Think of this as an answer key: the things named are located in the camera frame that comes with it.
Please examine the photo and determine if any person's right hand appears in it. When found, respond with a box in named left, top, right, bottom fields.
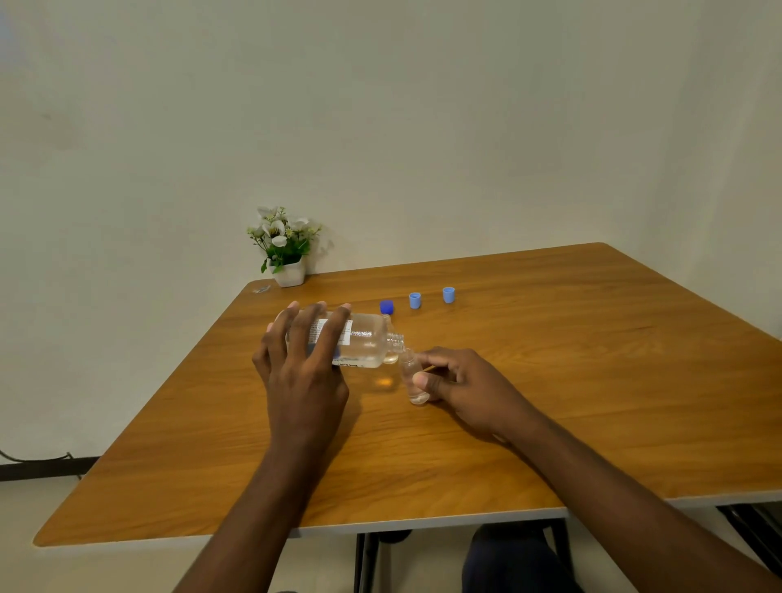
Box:
left=412, top=346, right=542, bottom=445

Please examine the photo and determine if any large clear labelled bottle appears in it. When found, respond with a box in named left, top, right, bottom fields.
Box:
left=275, top=311, right=406, bottom=370

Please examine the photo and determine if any person's right forearm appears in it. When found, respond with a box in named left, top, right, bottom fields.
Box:
left=500, top=413, right=782, bottom=593

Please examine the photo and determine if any person's left forearm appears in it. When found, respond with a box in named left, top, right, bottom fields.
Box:
left=174, top=441, right=344, bottom=593

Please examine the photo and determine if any person's left hand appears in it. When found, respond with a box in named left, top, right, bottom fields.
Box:
left=253, top=301, right=353, bottom=453

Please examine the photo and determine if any white potted flower plant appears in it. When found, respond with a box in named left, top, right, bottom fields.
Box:
left=247, top=206, right=323, bottom=288

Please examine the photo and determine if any small clear glass vial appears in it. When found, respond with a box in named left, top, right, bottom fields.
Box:
left=382, top=314, right=400, bottom=366
left=398, top=347, right=431, bottom=406

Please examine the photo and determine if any person's dark trouser leg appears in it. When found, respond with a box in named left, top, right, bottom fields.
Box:
left=461, top=521, right=584, bottom=593

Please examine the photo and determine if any black metal table leg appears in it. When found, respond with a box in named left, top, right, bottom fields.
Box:
left=354, top=532, right=381, bottom=593

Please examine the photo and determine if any black metal table frame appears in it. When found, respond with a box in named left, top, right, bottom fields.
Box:
left=716, top=501, right=782, bottom=576

